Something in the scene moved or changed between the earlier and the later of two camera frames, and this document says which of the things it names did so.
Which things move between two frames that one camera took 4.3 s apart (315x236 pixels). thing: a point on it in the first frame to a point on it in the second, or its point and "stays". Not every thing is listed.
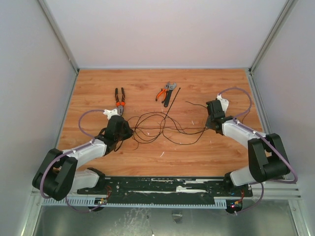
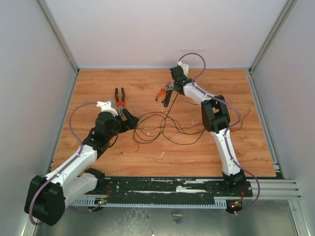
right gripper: x=209 y=121 to x=173 y=87
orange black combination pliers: x=120 y=104 stays
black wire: x=150 y=125 stays
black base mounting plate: x=171 y=187 stays
